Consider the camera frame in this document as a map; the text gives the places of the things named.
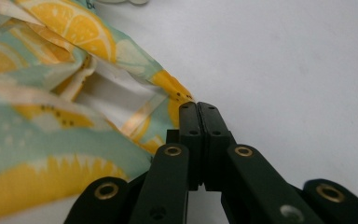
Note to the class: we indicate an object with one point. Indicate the orange slice print cloth bag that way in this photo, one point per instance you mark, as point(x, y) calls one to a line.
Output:
point(59, 130)

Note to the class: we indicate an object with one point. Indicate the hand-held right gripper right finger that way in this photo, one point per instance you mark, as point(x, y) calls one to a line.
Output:
point(248, 180)

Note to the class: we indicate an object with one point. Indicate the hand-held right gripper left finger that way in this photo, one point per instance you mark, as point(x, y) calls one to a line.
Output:
point(174, 174)

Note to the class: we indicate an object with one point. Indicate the white plastic tray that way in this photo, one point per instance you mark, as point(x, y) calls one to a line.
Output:
point(121, 1)

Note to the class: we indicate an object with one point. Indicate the white table sheet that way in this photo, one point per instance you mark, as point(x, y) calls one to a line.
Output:
point(276, 62)

